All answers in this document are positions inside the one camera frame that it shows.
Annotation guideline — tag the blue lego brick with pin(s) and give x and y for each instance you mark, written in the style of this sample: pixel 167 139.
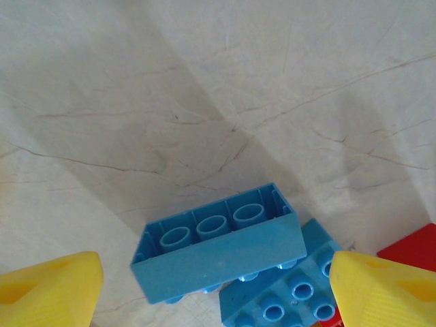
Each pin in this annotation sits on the blue lego brick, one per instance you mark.
pixel 259 296
pixel 218 265

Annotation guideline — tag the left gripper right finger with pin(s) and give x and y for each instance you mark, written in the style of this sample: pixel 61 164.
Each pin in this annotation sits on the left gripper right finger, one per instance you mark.
pixel 385 296

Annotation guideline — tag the red lego brick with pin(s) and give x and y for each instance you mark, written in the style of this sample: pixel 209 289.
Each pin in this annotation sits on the red lego brick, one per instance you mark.
pixel 328 320
pixel 412 243

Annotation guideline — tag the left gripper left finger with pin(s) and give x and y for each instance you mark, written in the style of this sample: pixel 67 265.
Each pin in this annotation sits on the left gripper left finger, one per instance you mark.
pixel 47 293

